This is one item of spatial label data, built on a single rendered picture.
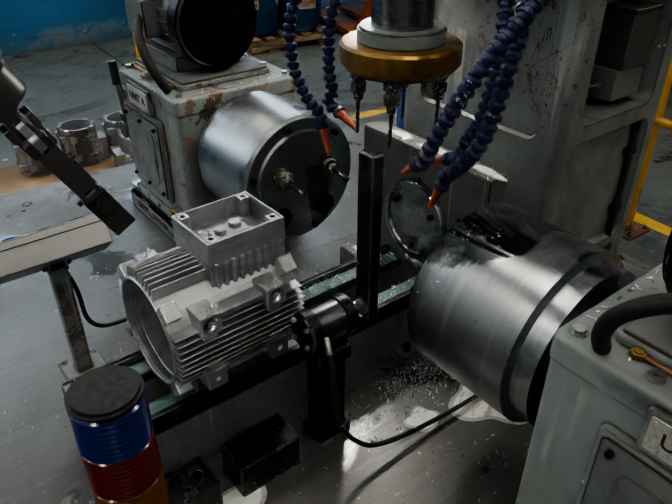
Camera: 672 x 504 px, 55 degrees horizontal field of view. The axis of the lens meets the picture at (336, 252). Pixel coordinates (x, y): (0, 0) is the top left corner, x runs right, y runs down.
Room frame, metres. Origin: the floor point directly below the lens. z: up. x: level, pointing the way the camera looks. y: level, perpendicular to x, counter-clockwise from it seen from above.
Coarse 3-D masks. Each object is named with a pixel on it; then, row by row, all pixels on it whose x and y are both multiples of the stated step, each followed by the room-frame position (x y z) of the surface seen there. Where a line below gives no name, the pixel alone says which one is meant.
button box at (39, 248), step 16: (64, 224) 0.85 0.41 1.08; (80, 224) 0.86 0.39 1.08; (96, 224) 0.87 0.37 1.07; (16, 240) 0.81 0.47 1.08; (32, 240) 0.82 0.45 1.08; (48, 240) 0.83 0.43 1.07; (64, 240) 0.84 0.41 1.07; (80, 240) 0.85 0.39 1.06; (96, 240) 0.86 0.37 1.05; (112, 240) 0.87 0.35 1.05; (0, 256) 0.79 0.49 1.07; (16, 256) 0.79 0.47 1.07; (32, 256) 0.80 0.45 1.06; (48, 256) 0.81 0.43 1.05; (64, 256) 0.82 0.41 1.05; (80, 256) 0.87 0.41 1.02; (0, 272) 0.77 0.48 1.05; (16, 272) 0.78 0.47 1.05; (32, 272) 0.82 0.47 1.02
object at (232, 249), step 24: (192, 216) 0.79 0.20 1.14; (216, 216) 0.81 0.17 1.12; (240, 216) 0.83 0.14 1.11; (264, 216) 0.80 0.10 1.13; (192, 240) 0.73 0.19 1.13; (216, 240) 0.71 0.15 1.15; (240, 240) 0.73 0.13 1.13; (264, 240) 0.75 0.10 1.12; (216, 264) 0.70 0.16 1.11; (240, 264) 0.72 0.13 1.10; (264, 264) 0.75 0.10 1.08
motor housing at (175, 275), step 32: (160, 256) 0.73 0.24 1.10; (192, 256) 0.73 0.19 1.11; (128, 288) 0.74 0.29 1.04; (160, 288) 0.67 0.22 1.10; (192, 288) 0.69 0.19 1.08; (224, 288) 0.70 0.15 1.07; (288, 288) 0.73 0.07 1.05; (128, 320) 0.74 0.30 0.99; (224, 320) 0.66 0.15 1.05; (256, 320) 0.69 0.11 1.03; (288, 320) 0.72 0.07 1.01; (160, 352) 0.72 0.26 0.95; (192, 352) 0.63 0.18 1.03; (224, 352) 0.65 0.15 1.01; (256, 352) 0.69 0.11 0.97
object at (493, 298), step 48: (480, 240) 0.70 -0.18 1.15; (528, 240) 0.68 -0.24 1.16; (576, 240) 0.68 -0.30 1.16; (432, 288) 0.67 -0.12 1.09; (480, 288) 0.64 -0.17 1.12; (528, 288) 0.61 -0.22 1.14; (576, 288) 0.60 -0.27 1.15; (432, 336) 0.65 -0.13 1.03; (480, 336) 0.60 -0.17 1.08; (528, 336) 0.57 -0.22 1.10; (480, 384) 0.59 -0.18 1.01; (528, 384) 0.55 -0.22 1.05
